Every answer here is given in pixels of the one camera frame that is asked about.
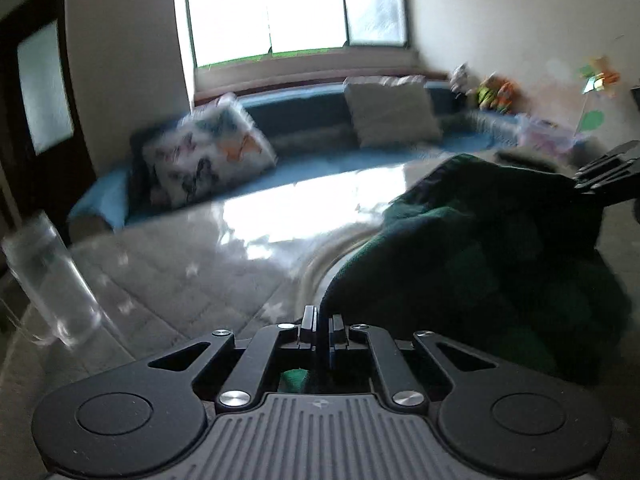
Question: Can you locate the green navy plaid shirt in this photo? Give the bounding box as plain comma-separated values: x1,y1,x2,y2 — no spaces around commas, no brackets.
278,152,633,395

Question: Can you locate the clear plastic toy bin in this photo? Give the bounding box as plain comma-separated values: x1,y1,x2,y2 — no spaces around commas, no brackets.
515,114,575,157

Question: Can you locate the colourful paper pinwheel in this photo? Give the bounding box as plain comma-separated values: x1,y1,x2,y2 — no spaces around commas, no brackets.
574,55,620,136

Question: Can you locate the orange green plush toy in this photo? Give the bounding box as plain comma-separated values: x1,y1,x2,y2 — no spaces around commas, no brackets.
476,73,518,115

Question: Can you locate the black white plush toy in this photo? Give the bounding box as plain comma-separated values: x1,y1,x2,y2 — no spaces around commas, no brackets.
449,63,471,94

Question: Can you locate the blue sofa bench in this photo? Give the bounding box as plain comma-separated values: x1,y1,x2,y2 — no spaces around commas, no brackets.
67,81,518,240

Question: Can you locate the butterfly print pillow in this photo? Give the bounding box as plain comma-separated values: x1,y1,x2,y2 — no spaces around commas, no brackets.
142,93,277,209

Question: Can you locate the beige plain pillow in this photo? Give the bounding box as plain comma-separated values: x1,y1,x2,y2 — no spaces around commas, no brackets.
344,75,442,148

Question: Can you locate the clear glass jar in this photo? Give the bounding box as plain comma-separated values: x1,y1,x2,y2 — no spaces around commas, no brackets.
1,214,102,348

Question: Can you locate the dark wooden door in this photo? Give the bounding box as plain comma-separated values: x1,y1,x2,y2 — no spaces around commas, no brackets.
1,0,96,237

